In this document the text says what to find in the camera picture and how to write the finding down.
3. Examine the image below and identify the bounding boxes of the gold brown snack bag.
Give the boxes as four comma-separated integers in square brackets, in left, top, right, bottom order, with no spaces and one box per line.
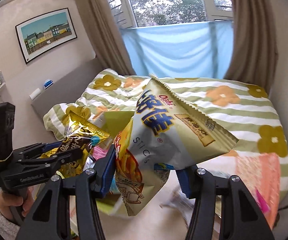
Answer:
[41,111,110,178]

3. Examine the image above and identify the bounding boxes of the Oishi stick snack bag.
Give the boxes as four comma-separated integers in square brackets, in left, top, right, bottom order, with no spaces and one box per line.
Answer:
[114,77,238,216]

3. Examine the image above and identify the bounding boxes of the pink strawberry snack bag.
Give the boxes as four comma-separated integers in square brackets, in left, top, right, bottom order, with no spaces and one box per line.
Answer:
[255,189,270,214]

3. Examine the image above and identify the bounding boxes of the person's left hand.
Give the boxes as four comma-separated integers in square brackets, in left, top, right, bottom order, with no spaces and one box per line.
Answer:
[0,186,34,222]

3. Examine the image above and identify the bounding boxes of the orange floral towel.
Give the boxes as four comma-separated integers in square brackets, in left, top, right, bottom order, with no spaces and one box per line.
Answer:
[198,150,281,228]

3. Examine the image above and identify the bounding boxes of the blue white object on headboard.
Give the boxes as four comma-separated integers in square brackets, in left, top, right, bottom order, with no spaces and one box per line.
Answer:
[43,80,53,89]

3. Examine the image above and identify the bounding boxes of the green cardboard snack box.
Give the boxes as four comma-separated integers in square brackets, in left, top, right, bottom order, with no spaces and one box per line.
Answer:
[32,110,219,240]

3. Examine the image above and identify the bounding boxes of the grey headboard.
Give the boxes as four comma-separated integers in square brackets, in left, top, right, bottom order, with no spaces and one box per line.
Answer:
[31,58,103,118]

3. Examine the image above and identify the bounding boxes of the floral striped quilt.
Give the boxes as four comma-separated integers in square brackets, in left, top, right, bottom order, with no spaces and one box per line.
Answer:
[43,69,288,199]

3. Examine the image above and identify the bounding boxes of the framed houses picture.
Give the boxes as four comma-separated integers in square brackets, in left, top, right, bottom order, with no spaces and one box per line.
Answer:
[15,8,77,64]

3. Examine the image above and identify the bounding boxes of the left brown curtain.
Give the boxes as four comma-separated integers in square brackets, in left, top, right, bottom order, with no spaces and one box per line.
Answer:
[75,0,135,75]

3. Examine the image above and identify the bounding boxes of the brown curtain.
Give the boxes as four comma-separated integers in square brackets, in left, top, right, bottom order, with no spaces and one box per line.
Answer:
[224,0,278,92]
[75,0,135,75]

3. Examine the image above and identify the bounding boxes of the right brown curtain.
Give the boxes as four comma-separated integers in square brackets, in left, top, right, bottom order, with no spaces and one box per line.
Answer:
[224,0,278,92]

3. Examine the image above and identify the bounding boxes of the light blue hanging sheet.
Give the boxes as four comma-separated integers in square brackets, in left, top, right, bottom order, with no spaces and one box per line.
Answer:
[120,21,233,79]

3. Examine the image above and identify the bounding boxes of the window with white frame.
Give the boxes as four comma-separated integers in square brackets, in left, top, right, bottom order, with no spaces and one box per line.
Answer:
[108,0,233,29]

